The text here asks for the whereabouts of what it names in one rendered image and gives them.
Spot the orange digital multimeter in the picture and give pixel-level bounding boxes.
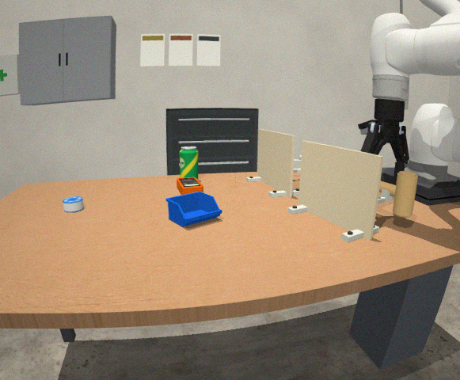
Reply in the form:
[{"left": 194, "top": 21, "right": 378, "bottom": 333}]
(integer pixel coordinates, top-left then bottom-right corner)
[{"left": 177, "top": 177, "right": 203, "bottom": 195}]

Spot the blue plastic bin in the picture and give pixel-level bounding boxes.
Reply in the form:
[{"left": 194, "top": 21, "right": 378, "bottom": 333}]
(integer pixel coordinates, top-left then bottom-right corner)
[{"left": 165, "top": 192, "right": 222, "bottom": 227}]

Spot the green drink can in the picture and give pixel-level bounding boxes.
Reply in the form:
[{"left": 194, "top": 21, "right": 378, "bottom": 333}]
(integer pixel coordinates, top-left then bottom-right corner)
[{"left": 180, "top": 146, "right": 199, "bottom": 180}]

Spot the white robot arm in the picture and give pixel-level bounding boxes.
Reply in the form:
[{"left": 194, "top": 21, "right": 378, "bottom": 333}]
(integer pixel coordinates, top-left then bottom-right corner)
[{"left": 370, "top": 0, "right": 460, "bottom": 184}]

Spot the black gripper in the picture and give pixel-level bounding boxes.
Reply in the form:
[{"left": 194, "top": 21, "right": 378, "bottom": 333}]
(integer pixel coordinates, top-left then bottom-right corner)
[{"left": 361, "top": 99, "right": 409, "bottom": 185}]

